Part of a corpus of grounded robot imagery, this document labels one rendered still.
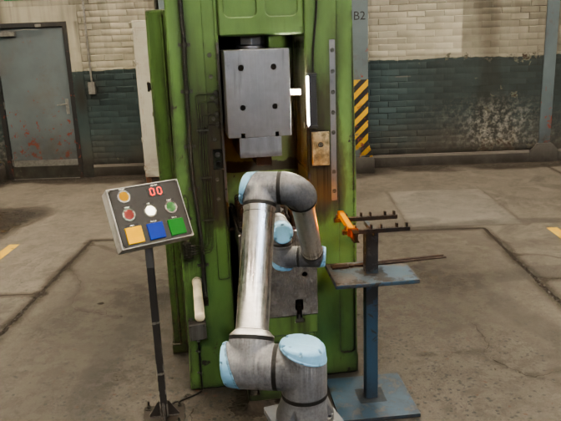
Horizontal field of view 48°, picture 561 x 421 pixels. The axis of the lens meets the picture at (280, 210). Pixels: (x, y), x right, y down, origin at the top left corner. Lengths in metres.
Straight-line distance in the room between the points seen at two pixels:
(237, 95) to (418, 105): 6.29
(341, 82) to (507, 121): 6.38
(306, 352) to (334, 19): 1.74
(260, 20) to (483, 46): 6.38
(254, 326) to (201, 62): 1.45
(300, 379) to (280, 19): 1.76
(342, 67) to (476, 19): 6.11
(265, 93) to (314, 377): 1.44
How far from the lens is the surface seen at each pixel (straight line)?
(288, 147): 3.53
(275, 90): 3.00
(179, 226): 2.91
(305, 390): 2.07
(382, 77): 8.98
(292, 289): 3.17
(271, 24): 3.13
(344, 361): 3.63
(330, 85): 3.19
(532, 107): 9.53
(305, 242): 2.52
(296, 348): 2.04
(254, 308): 2.10
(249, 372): 2.07
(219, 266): 3.30
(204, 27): 3.11
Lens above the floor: 1.81
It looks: 15 degrees down
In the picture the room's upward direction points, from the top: 2 degrees counter-clockwise
